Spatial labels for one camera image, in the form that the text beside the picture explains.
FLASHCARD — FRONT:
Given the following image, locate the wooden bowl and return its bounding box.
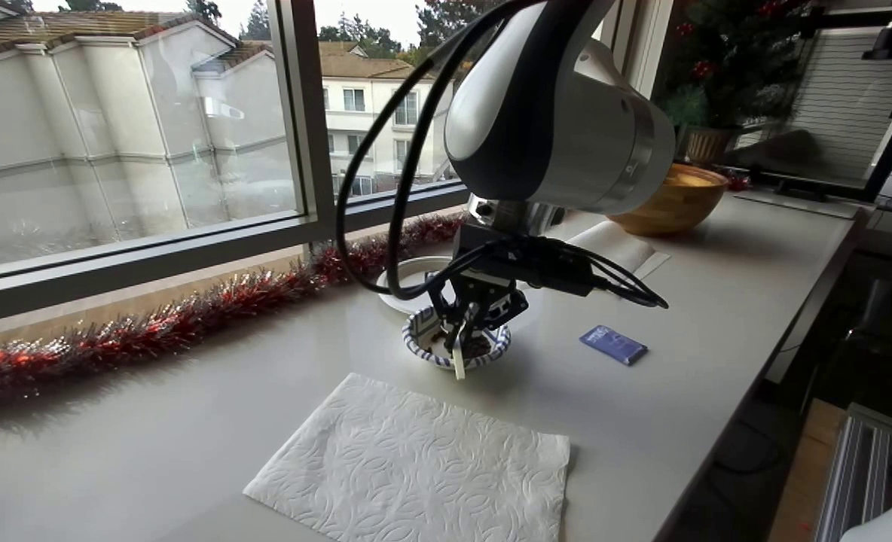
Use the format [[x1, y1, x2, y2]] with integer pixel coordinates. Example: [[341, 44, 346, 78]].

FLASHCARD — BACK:
[[609, 163, 731, 242]]

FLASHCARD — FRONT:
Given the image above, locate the woven tree pot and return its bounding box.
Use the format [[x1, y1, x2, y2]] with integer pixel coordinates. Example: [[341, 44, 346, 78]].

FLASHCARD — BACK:
[[679, 124, 748, 168]]

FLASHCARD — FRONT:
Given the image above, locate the metal rack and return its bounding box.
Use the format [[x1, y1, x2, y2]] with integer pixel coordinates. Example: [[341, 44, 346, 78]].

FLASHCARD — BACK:
[[810, 399, 892, 542]]

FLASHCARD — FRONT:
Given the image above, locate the small decorated Christmas tree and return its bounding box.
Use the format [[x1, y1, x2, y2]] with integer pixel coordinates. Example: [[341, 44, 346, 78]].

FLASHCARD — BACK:
[[654, 0, 831, 137]]

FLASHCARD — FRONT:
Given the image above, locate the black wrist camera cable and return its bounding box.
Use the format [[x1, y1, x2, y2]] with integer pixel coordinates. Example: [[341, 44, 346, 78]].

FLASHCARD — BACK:
[[579, 244, 671, 309]]

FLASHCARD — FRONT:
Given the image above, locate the large unfolded white paper napkin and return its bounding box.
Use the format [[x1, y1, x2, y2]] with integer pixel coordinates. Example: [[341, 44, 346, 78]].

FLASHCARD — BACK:
[[240, 370, 572, 542]]

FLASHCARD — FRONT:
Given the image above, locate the red tinsel garland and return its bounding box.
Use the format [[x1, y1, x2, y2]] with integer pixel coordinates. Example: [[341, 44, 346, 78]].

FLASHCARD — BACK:
[[0, 207, 471, 414]]

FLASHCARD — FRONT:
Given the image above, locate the beige building outside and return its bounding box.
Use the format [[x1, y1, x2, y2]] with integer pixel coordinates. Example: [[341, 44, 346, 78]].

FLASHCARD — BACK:
[[0, 7, 305, 274]]

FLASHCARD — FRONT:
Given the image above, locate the blue patterned paper bowl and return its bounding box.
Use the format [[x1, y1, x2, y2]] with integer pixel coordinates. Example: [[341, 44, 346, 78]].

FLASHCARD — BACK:
[[401, 305, 516, 376]]

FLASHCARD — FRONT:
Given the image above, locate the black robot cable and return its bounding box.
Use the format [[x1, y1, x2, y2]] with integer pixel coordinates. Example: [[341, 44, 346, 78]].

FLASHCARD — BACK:
[[332, 0, 516, 300], [381, 0, 546, 300]]

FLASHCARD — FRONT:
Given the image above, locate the blue Stash tea packet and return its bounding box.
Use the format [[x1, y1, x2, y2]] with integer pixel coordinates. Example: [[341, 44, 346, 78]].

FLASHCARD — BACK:
[[579, 322, 652, 370]]

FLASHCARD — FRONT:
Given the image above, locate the grey slatted panel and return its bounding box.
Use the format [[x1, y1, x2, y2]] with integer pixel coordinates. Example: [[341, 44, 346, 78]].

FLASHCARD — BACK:
[[744, 22, 892, 196]]

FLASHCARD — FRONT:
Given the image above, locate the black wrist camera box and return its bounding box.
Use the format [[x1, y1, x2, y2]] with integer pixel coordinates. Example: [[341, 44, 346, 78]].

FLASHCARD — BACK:
[[509, 239, 609, 300]]

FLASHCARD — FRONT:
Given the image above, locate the white building outside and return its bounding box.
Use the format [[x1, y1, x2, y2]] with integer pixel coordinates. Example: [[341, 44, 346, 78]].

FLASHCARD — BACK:
[[315, 38, 465, 197]]

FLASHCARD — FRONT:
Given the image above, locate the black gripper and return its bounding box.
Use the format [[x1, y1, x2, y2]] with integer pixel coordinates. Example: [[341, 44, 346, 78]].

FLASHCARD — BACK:
[[434, 225, 546, 353]]

